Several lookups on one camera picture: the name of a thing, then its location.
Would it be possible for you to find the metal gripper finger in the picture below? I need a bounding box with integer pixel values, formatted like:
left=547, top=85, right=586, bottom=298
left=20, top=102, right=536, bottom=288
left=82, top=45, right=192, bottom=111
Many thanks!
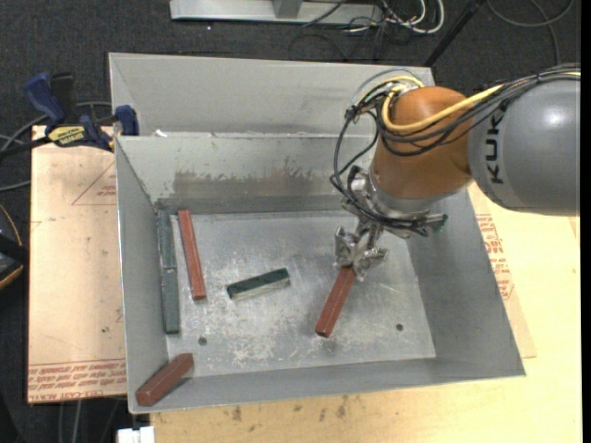
left=355, top=245, right=389, bottom=281
left=333, top=226, right=358, bottom=269

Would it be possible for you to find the red-brown block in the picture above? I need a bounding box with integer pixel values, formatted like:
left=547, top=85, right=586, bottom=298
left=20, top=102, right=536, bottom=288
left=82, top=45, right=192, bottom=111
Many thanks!
left=134, top=352, right=196, bottom=408
left=314, top=265, right=357, bottom=339
left=176, top=209, right=208, bottom=302

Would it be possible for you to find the short dark green flat block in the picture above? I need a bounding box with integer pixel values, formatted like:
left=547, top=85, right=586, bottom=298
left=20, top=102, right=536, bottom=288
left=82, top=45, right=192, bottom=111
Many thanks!
left=225, top=267, right=292, bottom=301

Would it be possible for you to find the grey metal bin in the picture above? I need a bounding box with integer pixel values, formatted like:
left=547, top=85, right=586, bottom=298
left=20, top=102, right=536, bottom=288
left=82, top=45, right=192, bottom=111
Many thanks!
left=108, top=52, right=527, bottom=415

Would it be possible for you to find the long dark green flat block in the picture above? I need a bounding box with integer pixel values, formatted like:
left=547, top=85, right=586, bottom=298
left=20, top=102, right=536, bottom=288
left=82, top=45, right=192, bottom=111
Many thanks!
left=155, top=210, right=182, bottom=335

